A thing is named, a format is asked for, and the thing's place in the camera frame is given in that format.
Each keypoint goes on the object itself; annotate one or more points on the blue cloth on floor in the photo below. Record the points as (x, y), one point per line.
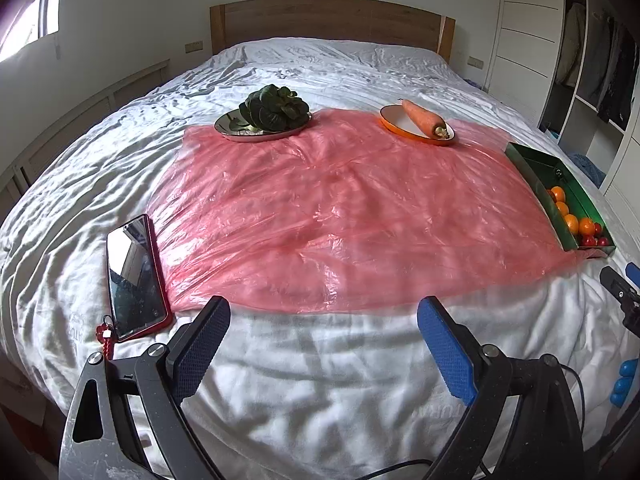
(595, 175)

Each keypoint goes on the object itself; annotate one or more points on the green metal tray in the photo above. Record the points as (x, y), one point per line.
(538, 170)

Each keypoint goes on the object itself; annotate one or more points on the hanging dark clothes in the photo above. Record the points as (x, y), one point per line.
(600, 58)

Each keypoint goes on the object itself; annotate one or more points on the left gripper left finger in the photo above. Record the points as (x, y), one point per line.
(194, 346)

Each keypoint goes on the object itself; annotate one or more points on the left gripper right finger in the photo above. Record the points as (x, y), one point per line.
(455, 350)

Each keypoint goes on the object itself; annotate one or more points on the wooden headboard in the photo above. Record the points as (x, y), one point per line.
(375, 21)

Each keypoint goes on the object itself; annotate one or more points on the orange fruit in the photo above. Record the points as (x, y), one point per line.
(586, 227)
(557, 194)
(563, 208)
(572, 224)

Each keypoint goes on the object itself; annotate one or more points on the white wardrobe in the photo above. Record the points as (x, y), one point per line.
(522, 75)

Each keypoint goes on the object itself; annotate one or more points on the dark patterned plate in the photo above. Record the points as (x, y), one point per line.
(233, 127)

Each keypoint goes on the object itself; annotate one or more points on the smartphone in red case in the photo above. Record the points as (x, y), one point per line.
(138, 299)

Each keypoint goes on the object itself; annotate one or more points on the right hand blue glove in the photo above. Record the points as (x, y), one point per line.
(623, 383)

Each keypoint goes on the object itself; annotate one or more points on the wall socket right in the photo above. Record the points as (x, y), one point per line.
(475, 62)

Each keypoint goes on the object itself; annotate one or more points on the wall socket left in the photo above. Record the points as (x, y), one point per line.
(194, 46)

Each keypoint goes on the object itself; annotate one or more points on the window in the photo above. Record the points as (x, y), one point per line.
(26, 21)

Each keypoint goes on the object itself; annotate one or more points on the pink plastic sheet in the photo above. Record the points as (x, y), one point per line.
(346, 216)

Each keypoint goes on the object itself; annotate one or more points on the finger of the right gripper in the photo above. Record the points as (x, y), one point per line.
(633, 273)
(618, 287)

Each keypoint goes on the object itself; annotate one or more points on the red phone charm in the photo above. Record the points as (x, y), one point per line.
(106, 336)

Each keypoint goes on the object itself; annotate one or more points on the orange carrot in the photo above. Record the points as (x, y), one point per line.
(429, 123)

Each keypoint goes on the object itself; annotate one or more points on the orange rimmed white plate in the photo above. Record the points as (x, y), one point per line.
(394, 119)

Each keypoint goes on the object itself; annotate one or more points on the green leafy vegetable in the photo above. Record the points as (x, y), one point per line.
(275, 109)

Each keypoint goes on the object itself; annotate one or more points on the wall socket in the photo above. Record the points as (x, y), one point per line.
(475, 62)
(194, 46)

